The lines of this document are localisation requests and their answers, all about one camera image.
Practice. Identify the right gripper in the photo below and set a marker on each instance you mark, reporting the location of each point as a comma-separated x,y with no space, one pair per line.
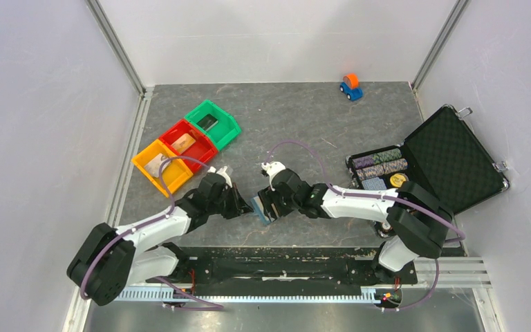
267,197

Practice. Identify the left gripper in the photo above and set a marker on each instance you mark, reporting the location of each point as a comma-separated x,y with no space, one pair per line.
239,206

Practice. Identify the blue leather card holder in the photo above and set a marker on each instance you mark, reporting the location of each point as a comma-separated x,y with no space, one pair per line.
260,211

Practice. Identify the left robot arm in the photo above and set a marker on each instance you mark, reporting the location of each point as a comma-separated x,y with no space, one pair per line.
110,259

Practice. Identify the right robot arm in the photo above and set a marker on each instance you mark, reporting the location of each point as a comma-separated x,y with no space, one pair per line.
418,220

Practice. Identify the tan card in red bin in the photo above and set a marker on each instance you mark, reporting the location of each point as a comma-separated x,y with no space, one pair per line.
183,143

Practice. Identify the dark card in green bin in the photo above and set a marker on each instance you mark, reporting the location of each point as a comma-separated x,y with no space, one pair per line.
207,122

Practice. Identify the grey card in yellow bin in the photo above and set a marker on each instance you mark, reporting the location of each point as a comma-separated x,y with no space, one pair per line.
156,166

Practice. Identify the blue playing card deck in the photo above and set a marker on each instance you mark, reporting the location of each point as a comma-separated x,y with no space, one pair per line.
374,184

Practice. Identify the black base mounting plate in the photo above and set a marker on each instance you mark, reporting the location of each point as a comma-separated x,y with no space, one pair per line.
284,271

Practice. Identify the yellow plastic bin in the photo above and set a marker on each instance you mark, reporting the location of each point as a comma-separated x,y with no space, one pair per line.
163,175

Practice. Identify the green plastic bin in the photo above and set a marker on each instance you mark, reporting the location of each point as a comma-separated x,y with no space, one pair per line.
218,125

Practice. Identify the red plastic bin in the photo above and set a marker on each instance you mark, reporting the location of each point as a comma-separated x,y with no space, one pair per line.
203,150

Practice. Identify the yellow dealer chip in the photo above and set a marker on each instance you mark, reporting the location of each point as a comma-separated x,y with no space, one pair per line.
398,179

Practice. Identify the blue orange toy car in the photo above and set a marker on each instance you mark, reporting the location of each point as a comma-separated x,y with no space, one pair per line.
350,87

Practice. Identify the black poker chip case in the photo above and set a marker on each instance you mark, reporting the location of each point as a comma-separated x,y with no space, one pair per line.
445,158

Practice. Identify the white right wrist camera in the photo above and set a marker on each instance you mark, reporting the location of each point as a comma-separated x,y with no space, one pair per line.
271,170

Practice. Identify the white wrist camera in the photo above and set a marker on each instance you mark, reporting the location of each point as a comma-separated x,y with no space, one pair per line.
271,170
224,172

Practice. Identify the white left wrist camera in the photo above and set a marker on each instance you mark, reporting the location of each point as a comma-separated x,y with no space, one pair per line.
224,172

